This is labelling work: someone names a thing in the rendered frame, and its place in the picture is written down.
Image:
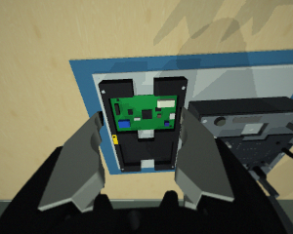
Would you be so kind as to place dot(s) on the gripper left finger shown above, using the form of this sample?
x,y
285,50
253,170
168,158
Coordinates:
x,y
65,185

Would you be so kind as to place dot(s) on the green circuit board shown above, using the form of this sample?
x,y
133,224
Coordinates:
x,y
144,112

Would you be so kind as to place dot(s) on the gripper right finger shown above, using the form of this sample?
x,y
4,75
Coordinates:
x,y
215,183

